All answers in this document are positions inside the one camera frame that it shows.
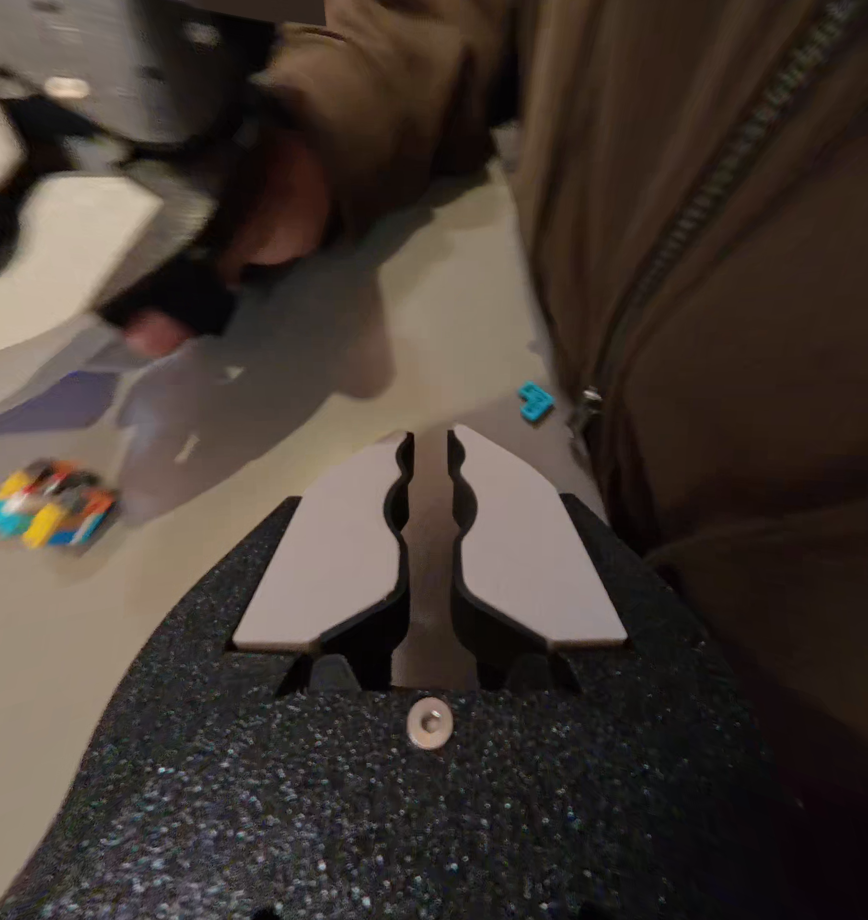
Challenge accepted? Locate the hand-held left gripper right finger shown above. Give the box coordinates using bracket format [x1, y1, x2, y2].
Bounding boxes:
[447, 424, 629, 669]

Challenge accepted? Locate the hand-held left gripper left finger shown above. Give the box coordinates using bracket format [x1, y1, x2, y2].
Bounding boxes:
[232, 431, 415, 669]

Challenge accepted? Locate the teal corner plate brick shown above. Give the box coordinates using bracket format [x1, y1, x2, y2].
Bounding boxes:
[516, 381, 556, 424]

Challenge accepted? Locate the person's right forearm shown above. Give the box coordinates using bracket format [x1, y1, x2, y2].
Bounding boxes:
[250, 0, 528, 245]

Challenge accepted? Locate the person's right hand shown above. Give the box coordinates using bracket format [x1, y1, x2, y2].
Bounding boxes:
[126, 133, 336, 359]

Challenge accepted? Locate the multicoloured brick model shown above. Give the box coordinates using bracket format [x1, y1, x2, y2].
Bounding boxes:
[0, 459, 118, 549]

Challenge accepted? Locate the person in brown jacket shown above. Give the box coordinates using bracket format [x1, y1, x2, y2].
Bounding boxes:
[261, 0, 868, 920]

